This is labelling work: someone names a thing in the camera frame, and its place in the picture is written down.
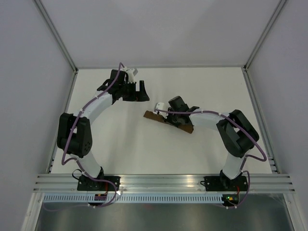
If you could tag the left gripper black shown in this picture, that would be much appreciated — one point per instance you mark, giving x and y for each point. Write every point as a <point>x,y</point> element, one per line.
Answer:
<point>137,96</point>

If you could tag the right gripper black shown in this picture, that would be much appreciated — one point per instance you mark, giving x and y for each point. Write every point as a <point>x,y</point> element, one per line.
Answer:
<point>167,119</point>

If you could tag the left aluminium frame post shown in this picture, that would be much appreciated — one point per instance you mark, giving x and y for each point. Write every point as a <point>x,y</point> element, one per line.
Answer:
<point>54,32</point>

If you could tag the right aluminium frame post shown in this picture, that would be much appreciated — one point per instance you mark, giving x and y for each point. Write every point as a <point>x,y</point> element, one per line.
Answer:
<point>270,24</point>

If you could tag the right side aluminium rail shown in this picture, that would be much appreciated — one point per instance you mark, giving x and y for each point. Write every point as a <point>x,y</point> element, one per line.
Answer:
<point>261,122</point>

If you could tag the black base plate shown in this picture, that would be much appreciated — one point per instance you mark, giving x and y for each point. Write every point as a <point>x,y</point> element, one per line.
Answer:
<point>86,184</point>
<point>224,184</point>

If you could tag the brown cloth napkin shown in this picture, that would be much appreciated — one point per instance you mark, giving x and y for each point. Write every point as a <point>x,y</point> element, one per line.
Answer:
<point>159,118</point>

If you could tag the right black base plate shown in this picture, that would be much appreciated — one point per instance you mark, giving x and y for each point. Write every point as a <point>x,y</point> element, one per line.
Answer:
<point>224,184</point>

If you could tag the aluminium front rail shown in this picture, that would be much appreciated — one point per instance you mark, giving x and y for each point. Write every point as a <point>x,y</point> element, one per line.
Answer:
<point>169,183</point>

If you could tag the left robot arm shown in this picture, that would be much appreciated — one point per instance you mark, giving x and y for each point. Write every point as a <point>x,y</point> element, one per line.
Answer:
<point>74,131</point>

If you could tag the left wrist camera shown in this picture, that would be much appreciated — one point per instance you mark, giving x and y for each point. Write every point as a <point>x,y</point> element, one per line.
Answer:
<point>131,72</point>

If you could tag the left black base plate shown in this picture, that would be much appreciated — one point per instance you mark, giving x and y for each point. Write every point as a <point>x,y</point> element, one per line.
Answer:
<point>86,184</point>

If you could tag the aluminium frame post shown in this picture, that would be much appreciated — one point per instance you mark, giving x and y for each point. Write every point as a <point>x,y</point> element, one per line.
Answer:
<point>54,32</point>
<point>270,24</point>

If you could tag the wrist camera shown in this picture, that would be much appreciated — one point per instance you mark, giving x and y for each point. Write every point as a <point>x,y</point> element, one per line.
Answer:
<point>131,72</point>
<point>159,108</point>

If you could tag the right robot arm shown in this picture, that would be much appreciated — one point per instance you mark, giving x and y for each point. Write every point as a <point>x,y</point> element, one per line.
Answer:
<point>237,133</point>

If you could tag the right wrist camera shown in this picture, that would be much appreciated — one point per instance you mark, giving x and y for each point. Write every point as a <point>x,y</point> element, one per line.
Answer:
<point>159,108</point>

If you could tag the white slotted cable duct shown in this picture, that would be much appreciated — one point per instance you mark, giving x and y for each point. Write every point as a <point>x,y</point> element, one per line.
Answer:
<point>136,198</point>

